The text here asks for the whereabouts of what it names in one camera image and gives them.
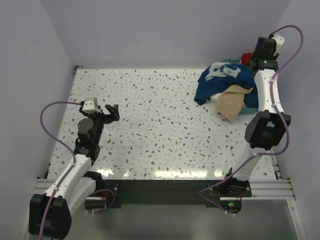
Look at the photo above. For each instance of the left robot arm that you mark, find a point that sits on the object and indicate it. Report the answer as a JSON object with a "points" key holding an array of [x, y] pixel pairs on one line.
{"points": [[51, 212]]}

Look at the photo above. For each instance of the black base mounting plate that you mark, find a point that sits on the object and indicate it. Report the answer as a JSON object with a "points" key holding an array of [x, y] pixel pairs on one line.
{"points": [[211, 193]]}

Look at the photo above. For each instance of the beige t shirt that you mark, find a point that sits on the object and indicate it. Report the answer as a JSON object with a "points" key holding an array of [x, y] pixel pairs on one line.
{"points": [[230, 102]]}

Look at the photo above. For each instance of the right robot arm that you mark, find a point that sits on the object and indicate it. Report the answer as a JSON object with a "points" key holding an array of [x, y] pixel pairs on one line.
{"points": [[268, 126]]}

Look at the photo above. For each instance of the white t shirt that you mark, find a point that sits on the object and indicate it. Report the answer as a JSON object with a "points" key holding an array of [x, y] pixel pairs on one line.
{"points": [[213, 99]]}

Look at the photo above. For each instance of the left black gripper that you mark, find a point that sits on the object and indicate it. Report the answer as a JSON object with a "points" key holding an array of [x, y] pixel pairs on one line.
{"points": [[107, 120]]}

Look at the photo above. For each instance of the blue printed t shirt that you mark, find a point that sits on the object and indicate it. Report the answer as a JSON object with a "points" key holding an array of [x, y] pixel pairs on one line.
{"points": [[219, 76]]}

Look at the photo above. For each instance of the teal laundry basket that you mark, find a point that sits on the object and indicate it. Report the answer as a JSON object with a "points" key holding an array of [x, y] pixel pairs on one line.
{"points": [[245, 109]]}

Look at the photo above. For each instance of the red t shirt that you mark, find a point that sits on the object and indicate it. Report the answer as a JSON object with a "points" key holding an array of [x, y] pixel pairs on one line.
{"points": [[245, 58]]}

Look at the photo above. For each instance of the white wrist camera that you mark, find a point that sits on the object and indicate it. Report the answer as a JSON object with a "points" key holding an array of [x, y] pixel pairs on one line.
{"points": [[279, 42], [90, 105]]}

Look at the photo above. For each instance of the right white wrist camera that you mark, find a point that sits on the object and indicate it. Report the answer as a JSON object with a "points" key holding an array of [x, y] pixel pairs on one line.
{"points": [[279, 42]]}

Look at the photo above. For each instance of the aluminium frame rail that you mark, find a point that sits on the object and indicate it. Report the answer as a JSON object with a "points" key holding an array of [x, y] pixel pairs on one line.
{"points": [[272, 191]]}

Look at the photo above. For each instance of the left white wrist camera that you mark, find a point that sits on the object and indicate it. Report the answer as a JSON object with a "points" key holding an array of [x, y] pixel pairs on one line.
{"points": [[90, 105]]}

